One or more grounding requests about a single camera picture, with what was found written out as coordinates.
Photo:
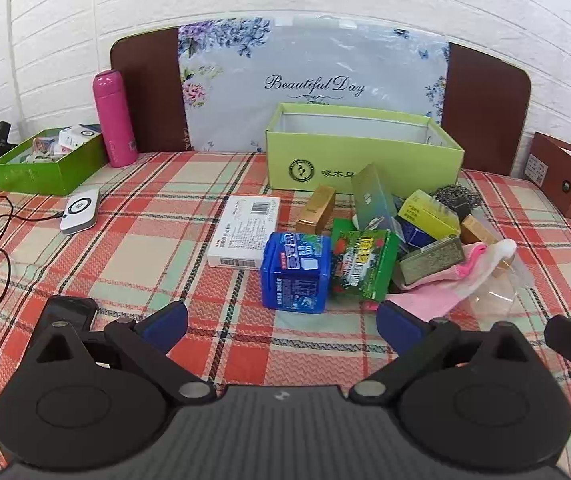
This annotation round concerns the dark blue small box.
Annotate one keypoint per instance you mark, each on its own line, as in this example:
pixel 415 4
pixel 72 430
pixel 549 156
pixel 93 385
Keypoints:
pixel 415 236

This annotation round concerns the blue plastic container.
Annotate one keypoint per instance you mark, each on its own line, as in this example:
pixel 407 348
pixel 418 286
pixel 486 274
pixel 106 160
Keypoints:
pixel 295 272

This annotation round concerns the pink sock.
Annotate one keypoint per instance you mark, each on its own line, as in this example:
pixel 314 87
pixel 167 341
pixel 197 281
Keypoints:
pixel 440 285

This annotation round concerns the white blue small box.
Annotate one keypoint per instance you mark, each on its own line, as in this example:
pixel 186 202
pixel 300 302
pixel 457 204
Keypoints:
pixel 78 137

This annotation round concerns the pink thermos bottle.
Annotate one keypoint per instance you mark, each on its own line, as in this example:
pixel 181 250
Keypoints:
pixel 114 120

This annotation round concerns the metal scouring pad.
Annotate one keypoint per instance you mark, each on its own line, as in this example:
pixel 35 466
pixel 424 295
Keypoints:
pixel 458 197

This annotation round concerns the green red printed box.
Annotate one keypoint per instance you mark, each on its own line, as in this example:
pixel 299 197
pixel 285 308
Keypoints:
pixel 363 265

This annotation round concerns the olive green box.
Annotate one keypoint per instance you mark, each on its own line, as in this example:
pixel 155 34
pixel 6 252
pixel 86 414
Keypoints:
pixel 430 260

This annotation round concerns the yellow-green box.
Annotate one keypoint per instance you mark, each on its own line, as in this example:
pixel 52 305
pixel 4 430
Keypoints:
pixel 428 215

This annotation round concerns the translucent teal tall box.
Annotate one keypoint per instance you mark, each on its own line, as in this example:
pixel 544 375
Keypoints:
pixel 373 195

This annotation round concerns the white medicine box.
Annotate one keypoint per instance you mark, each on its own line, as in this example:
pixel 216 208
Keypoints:
pixel 245 232

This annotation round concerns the light green cardboard box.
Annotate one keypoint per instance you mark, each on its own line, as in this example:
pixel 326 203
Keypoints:
pixel 355 165

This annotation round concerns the floral Beautiful Day board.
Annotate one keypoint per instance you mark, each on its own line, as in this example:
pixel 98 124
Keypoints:
pixel 315 70

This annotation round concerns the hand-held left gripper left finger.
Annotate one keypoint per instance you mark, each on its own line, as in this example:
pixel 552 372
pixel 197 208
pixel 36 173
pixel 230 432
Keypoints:
pixel 166 322

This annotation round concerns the dark green open box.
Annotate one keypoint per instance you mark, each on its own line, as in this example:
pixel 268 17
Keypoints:
pixel 40 175

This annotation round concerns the brown wooden headboard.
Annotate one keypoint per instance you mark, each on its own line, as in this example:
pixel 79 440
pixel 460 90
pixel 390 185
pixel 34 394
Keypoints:
pixel 148 90

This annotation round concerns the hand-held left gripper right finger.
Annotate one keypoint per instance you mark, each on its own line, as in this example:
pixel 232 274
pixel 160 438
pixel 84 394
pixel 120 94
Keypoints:
pixel 396 322

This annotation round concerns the brown cardboard box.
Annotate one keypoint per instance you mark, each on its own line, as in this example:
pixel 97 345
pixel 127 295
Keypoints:
pixel 565 180

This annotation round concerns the black phone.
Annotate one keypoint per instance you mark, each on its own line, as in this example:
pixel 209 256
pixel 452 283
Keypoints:
pixel 71 309

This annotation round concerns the plaid bed sheet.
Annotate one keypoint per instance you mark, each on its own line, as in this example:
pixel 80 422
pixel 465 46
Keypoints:
pixel 165 260

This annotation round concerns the white power bank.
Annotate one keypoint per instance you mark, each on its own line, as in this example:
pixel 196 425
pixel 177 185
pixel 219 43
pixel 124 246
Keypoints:
pixel 80 208

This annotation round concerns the clear plastic bag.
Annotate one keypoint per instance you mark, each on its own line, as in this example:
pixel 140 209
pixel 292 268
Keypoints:
pixel 498 290

